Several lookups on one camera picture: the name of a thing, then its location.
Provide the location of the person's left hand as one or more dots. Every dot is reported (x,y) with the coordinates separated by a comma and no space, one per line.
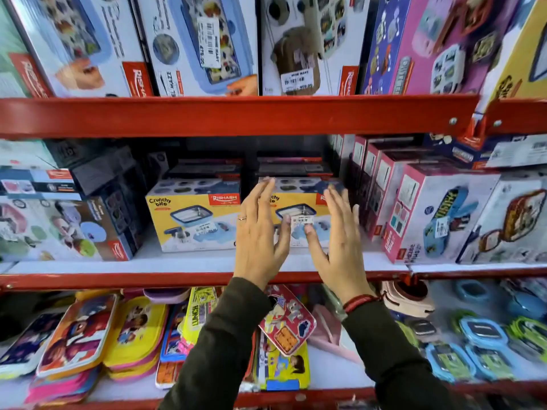
(256,243)

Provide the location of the person's right hand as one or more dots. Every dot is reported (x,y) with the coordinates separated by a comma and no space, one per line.
(342,260)

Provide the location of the person's left thumb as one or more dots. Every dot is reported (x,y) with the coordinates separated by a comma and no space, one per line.
(285,234)

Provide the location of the person's right thumb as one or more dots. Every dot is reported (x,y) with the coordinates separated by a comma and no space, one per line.
(314,245)

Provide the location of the person's right forearm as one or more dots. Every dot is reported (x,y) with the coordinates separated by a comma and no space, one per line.
(393,358)

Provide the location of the person's left forearm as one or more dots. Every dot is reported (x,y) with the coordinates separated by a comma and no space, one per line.
(222,345)

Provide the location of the yellow lunch box carton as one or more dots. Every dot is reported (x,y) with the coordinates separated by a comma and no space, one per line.
(192,217)
(299,200)

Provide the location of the dark flat carton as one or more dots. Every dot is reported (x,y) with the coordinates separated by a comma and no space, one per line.
(205,169)
(295,167)

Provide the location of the red cartoon case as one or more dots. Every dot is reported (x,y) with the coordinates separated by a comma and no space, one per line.
(288,320)

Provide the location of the plain pink case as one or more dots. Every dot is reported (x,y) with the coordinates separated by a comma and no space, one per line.
(331,333)

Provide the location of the beige round container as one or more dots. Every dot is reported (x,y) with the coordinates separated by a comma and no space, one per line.
(406,296)

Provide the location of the white shelf with red edge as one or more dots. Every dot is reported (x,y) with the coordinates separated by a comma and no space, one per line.
(478,271)
(183,268)

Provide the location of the yellow green lunch case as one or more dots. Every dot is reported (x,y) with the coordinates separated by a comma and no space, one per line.
(198,311)

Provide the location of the row of pink-white cartons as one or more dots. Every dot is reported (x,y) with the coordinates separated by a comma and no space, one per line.
(427,209)

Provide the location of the yellow cartoon box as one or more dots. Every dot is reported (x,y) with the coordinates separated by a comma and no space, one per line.
(284,371)

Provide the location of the purple lid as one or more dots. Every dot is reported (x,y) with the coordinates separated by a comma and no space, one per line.
(166,295)

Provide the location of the yellow cartoon case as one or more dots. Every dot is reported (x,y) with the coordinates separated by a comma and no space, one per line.
(136,333)

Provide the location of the small orange case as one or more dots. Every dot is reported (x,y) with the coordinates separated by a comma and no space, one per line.
(167,374)

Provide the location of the pile of blue green containers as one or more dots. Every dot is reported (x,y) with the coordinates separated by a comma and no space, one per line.
(483,337)

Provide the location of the white carton brown bag print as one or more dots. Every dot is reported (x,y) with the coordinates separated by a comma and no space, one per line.
(307,42)

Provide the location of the black carton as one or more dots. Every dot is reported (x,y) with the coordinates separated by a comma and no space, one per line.
(102,166)

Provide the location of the white carton red lunch box print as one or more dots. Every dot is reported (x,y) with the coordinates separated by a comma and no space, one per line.
(508,221)

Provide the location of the blue white flat carton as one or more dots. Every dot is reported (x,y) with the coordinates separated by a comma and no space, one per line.
(491,151)

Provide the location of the white carton blue lunch box print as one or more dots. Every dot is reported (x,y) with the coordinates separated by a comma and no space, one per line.
(77,42)
(201,42)

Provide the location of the large white lunch set carton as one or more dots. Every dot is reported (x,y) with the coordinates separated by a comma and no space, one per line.
(60,230)

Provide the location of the orange cartoon case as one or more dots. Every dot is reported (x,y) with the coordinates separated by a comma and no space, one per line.
(79,335)

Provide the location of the pink blue lunch box carton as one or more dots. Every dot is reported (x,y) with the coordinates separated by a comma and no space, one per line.
(427,42)

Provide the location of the dark blue carton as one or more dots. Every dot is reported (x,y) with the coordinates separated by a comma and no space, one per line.
(34,183)

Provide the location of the stack of pink cases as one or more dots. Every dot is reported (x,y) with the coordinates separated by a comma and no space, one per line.
(64,386)

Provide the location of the pale white flat carton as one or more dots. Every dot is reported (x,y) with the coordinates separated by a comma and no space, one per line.
(21,153)

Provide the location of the dark blue cartoon case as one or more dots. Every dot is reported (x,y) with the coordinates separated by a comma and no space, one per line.
(28,343)

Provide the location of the large yellow carton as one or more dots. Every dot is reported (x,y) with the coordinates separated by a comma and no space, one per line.
(521,55)

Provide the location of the green white carton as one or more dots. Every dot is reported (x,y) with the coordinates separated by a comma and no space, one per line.
(10,59)

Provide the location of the short red metal shelf rail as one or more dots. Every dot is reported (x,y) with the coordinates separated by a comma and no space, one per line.
(517,117)

